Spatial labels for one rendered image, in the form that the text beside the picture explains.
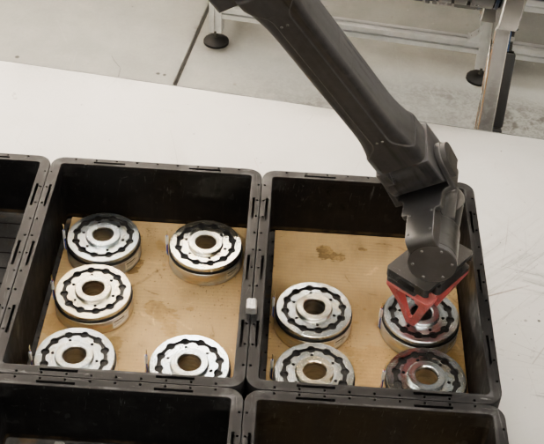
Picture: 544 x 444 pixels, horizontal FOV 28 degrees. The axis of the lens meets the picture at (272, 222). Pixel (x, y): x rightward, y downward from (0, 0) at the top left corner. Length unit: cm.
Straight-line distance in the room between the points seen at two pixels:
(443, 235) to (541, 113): 213
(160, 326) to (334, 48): 52
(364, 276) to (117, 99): 72
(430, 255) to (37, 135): 95
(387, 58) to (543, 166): 156
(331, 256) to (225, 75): 185
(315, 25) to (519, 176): 95
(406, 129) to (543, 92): 225
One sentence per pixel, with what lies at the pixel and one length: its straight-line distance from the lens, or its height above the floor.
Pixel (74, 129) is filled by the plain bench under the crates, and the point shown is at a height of 70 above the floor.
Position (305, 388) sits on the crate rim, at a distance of 130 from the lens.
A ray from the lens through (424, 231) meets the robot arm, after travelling 128.
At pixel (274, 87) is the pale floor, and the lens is 335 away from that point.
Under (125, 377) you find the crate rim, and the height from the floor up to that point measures 93.
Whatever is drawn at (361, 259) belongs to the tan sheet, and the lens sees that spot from 159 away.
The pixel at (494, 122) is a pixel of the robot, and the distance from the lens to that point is 227.
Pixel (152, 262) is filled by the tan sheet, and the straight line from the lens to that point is 157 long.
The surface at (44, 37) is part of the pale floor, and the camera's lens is 359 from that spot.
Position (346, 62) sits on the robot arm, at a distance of 116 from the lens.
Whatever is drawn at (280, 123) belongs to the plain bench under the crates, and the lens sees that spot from 204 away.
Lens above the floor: 193
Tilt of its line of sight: 42 degrees down
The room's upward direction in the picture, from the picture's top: 3 degrees clockwise
